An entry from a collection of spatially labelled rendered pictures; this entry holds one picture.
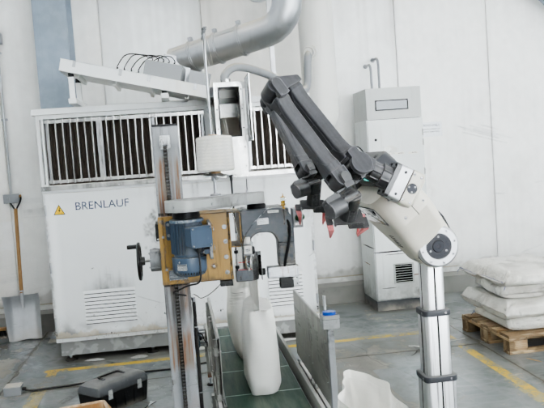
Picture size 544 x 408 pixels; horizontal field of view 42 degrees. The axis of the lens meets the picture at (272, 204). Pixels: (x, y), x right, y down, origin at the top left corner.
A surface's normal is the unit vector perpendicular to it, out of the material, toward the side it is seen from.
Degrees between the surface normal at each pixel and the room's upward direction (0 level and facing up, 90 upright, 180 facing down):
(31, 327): 76
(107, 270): 90
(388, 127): 90
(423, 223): 115
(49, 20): 90
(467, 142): 90
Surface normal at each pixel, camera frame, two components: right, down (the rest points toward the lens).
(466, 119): 0.13, 0.06
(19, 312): 0.11, -0.18
